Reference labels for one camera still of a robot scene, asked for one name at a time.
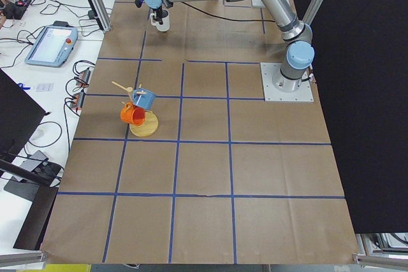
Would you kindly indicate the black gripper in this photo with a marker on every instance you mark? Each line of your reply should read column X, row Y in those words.
column 158, row 10

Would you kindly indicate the white grey mug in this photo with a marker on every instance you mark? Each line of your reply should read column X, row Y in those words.
column 165, row 26

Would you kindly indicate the blue mug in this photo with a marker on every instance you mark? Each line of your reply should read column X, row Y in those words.
column 143, row 98

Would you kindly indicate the orange mug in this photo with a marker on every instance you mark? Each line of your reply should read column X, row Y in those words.
column 132, row 114

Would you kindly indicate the blue teach pendant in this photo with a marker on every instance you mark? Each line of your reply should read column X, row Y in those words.
column 52, row 47

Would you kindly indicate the wooden mug tree stand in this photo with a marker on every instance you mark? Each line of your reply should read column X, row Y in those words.
column 151, row 123

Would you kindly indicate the black monitor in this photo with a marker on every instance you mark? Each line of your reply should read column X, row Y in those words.
column 20, row 116

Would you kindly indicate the black curtain panel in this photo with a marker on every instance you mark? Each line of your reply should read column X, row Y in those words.
column 361, row 71

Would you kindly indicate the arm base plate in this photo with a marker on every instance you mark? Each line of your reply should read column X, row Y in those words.
column 257, row 4
column 279, row 89

